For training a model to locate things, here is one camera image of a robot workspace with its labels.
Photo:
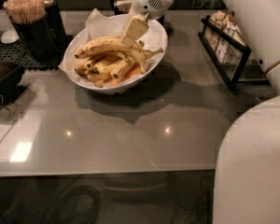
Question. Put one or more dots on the white lid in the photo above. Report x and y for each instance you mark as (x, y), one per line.
(9, 37)

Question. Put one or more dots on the sugar packets in rack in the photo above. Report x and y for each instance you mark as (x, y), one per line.
(225, 52)

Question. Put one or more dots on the middle yellow banana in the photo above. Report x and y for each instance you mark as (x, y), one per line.
(106, 64)

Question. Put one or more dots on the black rubber mat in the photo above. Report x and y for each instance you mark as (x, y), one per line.
(17, 53)

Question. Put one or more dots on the bottom yellow banana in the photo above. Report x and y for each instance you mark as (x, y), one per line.
(99, 80)

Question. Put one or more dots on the black stir stick cup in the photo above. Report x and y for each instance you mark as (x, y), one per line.
(37, 38)

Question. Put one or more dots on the black condiment rack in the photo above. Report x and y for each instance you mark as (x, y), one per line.
(244, 73)

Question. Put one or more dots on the black napkin holder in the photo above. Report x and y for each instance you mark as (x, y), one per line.
(143, 10)

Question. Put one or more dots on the wooden stir sticks bundle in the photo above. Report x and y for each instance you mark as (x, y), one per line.
(25, 11)

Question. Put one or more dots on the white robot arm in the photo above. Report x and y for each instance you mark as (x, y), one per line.
(247, 179)

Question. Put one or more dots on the white paper liner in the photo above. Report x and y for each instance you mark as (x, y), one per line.
(99, 24)

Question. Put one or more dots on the left small yellow banana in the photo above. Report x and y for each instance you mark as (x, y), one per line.
(88, 65)

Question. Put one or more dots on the white bowl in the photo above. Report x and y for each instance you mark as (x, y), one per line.
(155, 47)

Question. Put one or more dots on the spotted yellow banana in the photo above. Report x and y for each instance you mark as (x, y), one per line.
(113, 43)

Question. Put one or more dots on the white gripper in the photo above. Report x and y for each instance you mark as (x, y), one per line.
(149, 0)

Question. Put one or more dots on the yellow banana with long stem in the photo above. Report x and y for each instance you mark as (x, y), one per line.
(124, 66)

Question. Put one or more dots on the black bottle with cork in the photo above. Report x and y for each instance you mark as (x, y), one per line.
(56, 26)

